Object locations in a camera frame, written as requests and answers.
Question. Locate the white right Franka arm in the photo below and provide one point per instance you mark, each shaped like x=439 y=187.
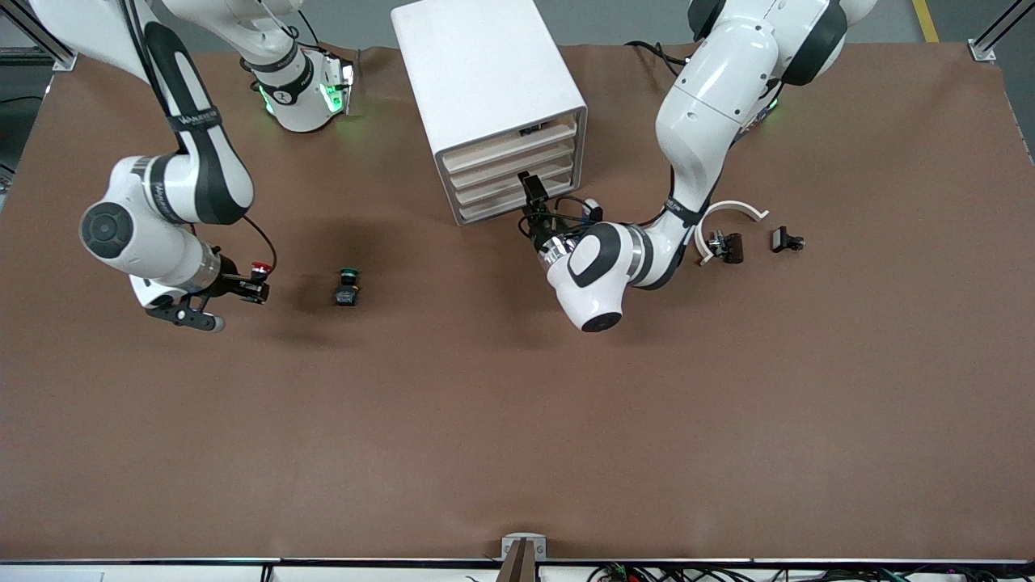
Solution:
x=194 y=162

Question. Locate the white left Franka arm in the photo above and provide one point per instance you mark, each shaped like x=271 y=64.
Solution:
x=711 y=89

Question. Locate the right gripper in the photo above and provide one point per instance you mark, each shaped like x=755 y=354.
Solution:
x=234 y=282

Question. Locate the small black clip part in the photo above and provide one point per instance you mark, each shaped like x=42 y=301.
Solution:
x=780 y=239

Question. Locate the red push button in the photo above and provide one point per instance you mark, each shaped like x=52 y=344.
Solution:
x=260 y=267

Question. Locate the white curved pipe clamp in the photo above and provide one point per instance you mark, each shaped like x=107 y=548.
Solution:
x=732 y=204

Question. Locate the white table edge rail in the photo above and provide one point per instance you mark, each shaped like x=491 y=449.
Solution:
x=162 y=572

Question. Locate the green push button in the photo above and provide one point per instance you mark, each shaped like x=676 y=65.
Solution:
x=348 y=295

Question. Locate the small black brown component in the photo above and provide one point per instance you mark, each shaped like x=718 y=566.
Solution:
x=734 y=246

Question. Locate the grey table edge bracket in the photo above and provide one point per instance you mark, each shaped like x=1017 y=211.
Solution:
x=523 y=558

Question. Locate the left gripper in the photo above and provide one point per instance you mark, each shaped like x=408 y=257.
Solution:
x=540 y=229

